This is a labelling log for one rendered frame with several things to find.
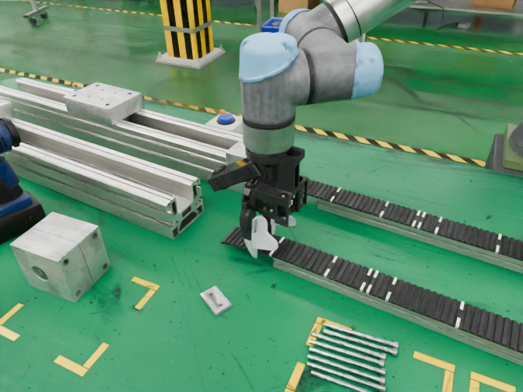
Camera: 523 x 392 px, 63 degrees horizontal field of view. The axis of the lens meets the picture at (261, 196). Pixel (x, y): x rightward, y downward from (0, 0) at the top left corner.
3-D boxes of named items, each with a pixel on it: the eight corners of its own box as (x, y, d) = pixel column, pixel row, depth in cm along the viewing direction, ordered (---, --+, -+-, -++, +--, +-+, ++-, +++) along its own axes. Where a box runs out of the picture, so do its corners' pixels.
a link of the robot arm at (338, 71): (356, 23, 63) (286, 30, 61) (393, 51, 55) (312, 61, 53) (350, 74, 68) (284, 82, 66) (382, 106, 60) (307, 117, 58)
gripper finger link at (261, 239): (271, 274, 70) (276, 225, 66) (240, 262, 72) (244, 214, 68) (279, 266, 72) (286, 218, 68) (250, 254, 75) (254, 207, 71)
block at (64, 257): (120, 257, 77) (108, 217, 72) (75, 303, 69) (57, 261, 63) (77, 243, 80) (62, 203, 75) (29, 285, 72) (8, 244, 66)
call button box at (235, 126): (248, 138, 112) (247, 117, 109) (228, 155, 106) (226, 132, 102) (223, 131, 116) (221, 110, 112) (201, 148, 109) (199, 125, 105)
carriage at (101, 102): (145, 117, 111) (141, 92, 107) (115, 134, 103) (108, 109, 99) (102, 105, 117) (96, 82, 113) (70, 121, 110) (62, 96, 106)
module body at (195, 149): (250, 168, 101) (250, 136, 96) (227, 189, 94) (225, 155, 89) (33, 103, 134) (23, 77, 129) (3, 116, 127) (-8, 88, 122)
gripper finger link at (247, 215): (246, 244, 68) (250, 195, 65) (237, 241, 69) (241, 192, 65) (260, 232, 72) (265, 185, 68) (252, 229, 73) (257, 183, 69)
